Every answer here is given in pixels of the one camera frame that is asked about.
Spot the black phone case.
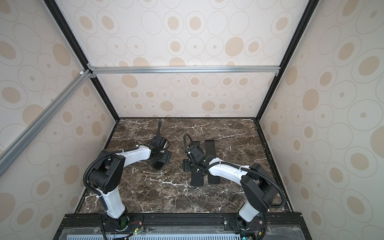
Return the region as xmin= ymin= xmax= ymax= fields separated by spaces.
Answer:
xmin=191 ymin=172 xmax=204 ymax=187
xmin=208 ymin=174 xmax=221 ymax=185

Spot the blue phone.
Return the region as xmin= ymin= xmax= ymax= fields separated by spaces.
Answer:
xmin=205 ymin=140 xmax=217 ymax=158

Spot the black phone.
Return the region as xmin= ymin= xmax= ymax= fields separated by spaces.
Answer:
xmin=151 ymin=156 xmax=170 ymax=170
xmin=192 ymin=141 xmax=201 ymax=148

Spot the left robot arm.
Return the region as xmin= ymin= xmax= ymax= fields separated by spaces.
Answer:
xmin=83 ymin=121 xmax=172 ymax=224

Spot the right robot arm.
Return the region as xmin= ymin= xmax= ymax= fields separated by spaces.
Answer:
xmin=183 ymin=133 xmax=287 ymax=229

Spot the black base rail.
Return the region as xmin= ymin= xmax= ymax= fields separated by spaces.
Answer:
xmin=54 ymin=213 xmax=311 ymax=240

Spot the horizontal aluminium rail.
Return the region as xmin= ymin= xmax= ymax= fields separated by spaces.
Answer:
xmin=91 ymin=66 xmax=280 ymax=74

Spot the left aluminium rail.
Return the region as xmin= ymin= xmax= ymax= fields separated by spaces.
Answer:
xmin=1 ymin=70 xmax=91 ymax=175

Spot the left black corner post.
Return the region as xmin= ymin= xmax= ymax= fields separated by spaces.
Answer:
xmin=44 ymin=0 xmax=120 ymax=122

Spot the black corner post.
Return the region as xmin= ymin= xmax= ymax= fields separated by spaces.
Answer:
xmin=256 ymin=0 xmax=320 ymax=123
xmin=44 ymin=0 xmax=120 ymax=122

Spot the right black corner post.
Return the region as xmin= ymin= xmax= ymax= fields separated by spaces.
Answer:
xmin=256 ymin=0 xmax=320 ymax=123

